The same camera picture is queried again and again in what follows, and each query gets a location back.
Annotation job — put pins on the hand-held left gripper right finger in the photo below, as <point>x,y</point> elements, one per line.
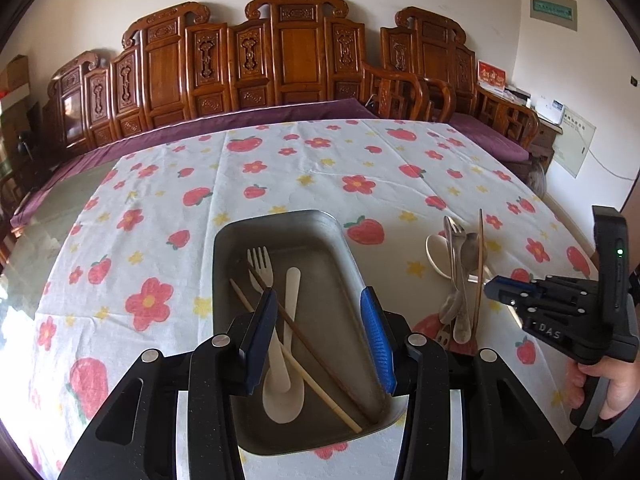
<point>377,340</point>

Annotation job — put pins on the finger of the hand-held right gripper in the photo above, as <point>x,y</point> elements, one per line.
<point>505,285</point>
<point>522,310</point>

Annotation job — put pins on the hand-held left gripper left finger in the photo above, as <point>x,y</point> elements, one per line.
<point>260,340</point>

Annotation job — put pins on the dark wooden chopstick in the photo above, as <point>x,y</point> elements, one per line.
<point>310,340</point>

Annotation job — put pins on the brown wooden chopstick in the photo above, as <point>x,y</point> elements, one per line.
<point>480,240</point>

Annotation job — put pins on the white plastic spoon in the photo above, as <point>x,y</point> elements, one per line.
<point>282,395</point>

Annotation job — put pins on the white ceramic spoon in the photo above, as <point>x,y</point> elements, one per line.
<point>437,257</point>

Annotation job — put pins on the white plastic fork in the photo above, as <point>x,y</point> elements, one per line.
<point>260,265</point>

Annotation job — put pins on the light wooden chopstick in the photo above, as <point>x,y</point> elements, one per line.
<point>325,395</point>

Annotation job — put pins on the metal tray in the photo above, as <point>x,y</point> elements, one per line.
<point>320,260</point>

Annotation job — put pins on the person's right forearm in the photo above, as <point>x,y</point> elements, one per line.
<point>615,445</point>

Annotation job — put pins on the person's right hand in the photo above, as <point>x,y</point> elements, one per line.
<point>622,385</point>

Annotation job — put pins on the grey crumpled bag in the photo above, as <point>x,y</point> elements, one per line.
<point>537,175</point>

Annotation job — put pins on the purple armchair cushion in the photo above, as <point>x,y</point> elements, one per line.
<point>485,132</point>

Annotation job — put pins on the strawberry print tablecloth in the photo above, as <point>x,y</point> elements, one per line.
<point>300,170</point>

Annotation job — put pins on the white desk telephone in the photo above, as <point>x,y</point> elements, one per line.
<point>552,109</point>

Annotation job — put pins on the stack of papers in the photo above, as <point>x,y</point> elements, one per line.
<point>517,92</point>

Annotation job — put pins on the red greeting card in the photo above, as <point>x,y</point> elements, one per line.
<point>491,76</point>

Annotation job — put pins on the long purple sofa cushion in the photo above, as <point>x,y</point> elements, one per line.
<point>200,125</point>

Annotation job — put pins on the carved wooden armchair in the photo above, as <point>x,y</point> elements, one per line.
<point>435,55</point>

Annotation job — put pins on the carved wooden sofa bench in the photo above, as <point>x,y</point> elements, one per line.
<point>300,60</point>

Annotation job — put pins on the white flat box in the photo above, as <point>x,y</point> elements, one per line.
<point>15,97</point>

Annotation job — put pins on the brown cardboard box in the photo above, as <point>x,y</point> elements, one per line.
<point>15,72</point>

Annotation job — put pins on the cream wall cover panel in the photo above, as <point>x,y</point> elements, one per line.
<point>575,145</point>

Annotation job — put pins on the wall electrical panel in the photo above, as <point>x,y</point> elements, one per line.
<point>552,10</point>

